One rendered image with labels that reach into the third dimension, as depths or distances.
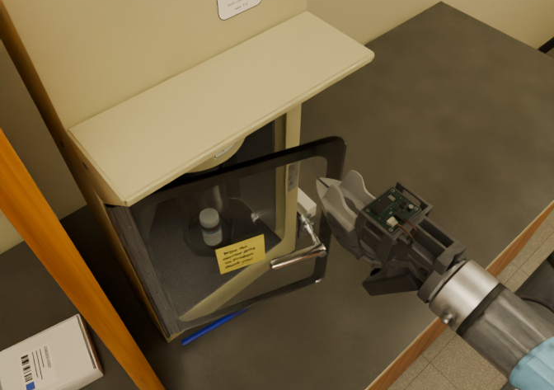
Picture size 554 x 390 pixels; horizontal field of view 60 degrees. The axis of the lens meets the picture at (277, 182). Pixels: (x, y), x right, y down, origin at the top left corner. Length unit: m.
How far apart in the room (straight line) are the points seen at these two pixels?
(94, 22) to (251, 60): 0.17
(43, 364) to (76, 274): 0.50
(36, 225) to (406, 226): 0.38
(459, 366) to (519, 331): 1.49
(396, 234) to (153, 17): 0.34
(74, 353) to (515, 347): 0.72
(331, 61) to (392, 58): 1.00
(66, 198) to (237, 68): 0.74
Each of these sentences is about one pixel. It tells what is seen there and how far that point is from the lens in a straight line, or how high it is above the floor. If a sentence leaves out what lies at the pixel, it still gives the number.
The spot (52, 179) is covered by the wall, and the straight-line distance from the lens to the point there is 1.15.
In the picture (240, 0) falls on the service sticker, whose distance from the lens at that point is 0.55.
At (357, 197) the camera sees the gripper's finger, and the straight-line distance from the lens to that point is 0.65.
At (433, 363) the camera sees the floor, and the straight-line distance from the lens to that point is 2.02.
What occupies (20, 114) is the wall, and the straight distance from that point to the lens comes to 1.03.
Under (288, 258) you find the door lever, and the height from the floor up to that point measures 1.21.
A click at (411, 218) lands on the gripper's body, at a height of 1.38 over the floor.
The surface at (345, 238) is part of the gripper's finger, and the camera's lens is 0.62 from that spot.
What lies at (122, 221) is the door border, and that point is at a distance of 0.61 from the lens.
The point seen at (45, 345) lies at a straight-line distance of 1.00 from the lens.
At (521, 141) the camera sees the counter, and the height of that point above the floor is 0.94.
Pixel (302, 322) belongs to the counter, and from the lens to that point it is 0.97.
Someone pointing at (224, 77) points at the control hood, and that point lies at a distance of 0.53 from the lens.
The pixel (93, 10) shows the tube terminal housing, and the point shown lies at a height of 1.61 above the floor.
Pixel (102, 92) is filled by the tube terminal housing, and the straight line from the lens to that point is 0.50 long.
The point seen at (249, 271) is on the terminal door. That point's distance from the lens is 0.81.
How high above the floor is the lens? 1.84
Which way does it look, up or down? 51 degrees down
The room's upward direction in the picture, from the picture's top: straight up
